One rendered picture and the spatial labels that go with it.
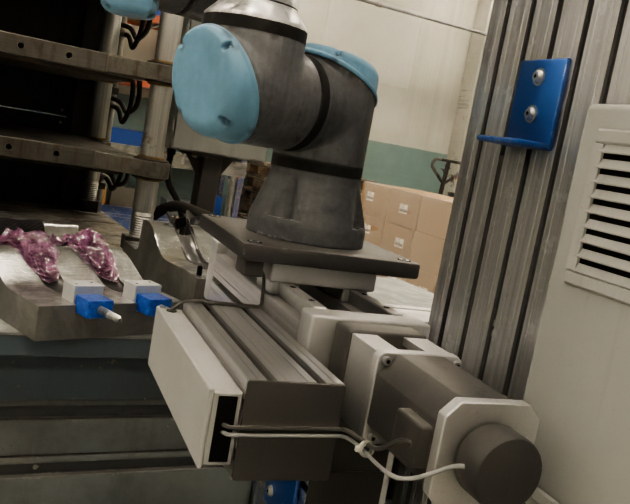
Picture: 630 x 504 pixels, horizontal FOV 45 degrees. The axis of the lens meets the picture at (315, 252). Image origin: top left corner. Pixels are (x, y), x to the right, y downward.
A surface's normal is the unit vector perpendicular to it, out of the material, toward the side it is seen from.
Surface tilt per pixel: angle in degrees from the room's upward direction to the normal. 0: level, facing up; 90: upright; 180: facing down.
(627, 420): 90
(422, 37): 90
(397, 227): 99
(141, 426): 90
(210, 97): 98
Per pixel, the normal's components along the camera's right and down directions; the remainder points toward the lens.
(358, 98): 0.64, 0.16
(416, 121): 0.41, 0.20
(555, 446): -0.92, -0.11
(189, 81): -0.69, 0.11
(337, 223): 0.50, -0.10
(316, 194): 0.15, -0.15
